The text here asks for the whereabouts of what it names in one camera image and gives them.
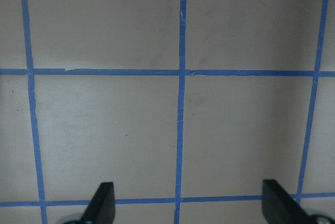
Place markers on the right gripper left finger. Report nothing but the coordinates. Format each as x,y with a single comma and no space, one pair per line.
101,208

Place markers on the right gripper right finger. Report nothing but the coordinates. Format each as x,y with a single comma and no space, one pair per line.
278,207

